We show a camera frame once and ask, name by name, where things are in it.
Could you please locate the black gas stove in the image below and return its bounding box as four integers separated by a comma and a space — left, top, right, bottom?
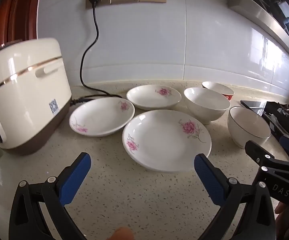
240, 94, 289, 163

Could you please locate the person's left hand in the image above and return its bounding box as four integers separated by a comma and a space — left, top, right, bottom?
109, 227, 135, 240

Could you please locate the large white floral plate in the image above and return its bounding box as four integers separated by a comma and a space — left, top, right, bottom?
122, 110, 212, 173

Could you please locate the large white bowl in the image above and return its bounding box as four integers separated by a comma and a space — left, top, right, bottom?
184, 87, 231, 125

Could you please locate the white floral deep plate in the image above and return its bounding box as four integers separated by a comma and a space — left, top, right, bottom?
69, 97, 135, 137
126, 85, 182, 111

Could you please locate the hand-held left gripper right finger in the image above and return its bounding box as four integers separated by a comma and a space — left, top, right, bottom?
194, 154, 276, 240

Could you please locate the red and white bowl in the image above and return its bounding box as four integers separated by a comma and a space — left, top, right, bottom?
202, 81, 235, 101

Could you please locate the white gold-rimmed bowl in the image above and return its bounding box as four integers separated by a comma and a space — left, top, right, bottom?
228, 106, 271, 149

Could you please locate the cream rice cooker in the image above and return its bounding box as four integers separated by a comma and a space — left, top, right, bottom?
0, 38, 72, 156

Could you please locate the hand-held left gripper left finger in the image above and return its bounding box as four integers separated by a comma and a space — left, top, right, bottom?
9, 152, 92, 240

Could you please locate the black power cord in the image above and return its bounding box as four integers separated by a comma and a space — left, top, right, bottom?
69, 0, 123, 107

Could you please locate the person's right hand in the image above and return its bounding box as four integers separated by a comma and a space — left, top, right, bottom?
275, 201, 289, 240

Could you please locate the red wooden glass door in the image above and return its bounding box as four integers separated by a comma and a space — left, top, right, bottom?
0, 0, 44, 60

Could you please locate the steel range hood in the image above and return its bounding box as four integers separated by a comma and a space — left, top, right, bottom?
228, 0, 289, 66

